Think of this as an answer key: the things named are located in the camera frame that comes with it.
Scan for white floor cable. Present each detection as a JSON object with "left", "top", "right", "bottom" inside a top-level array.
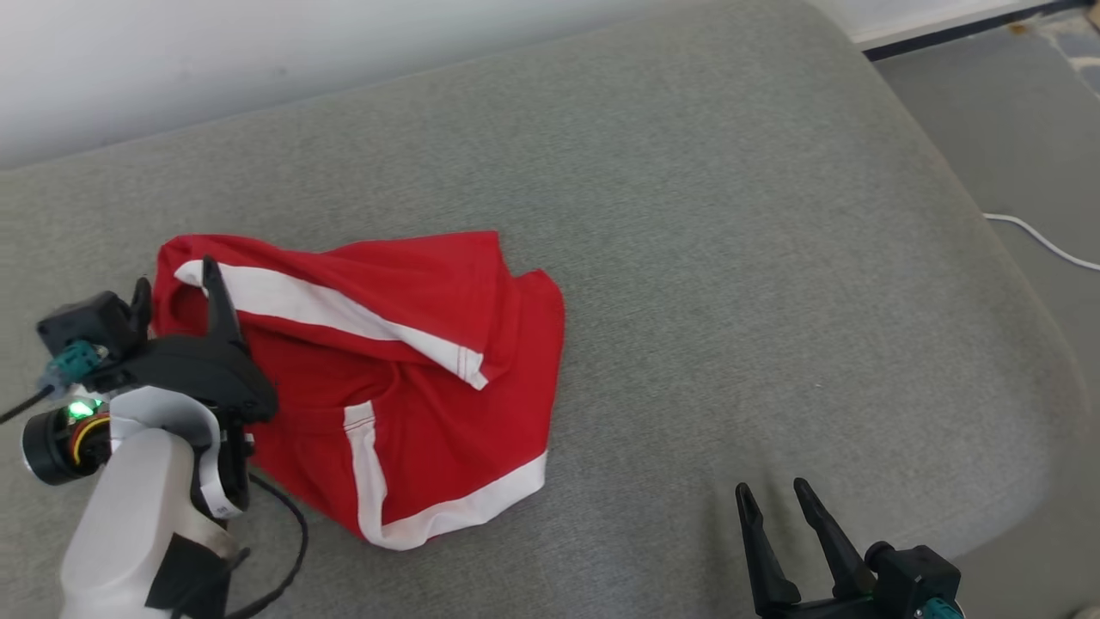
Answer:
[{"left": 983, "top": 212, "right": 1100, "bottom": 273}]

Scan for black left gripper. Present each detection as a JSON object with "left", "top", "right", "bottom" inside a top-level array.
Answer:
[{"left": 88, "top": 255, "right": 279, "bottom": 425}]

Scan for black left camera cable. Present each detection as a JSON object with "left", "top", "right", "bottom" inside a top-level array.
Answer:
[{"left": 0, "top": 384, "right": 54, "bottom": 425}]

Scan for grey fabric sofa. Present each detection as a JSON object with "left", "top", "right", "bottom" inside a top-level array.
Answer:
[{"left": 0, "top": 0, "right": 1094, "bottom": 619}]

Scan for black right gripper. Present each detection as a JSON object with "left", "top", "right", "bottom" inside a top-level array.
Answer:
[{"left": 734, "top": 477, "right": 888, "bottom": 619}]

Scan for dark baseboard strip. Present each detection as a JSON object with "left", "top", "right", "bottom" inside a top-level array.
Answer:
[{"left": 863, "top": 0, "right": 1092, "bottom": 62}]

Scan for red shorts with white trim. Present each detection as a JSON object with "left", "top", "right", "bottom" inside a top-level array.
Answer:
[{"left": 151, "top": 230, "right": 566, "bottom": 552}]

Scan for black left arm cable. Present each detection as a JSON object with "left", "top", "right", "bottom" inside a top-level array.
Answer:
[{"left": 172, "top": 471, "right": 309, "bottom": 619}]

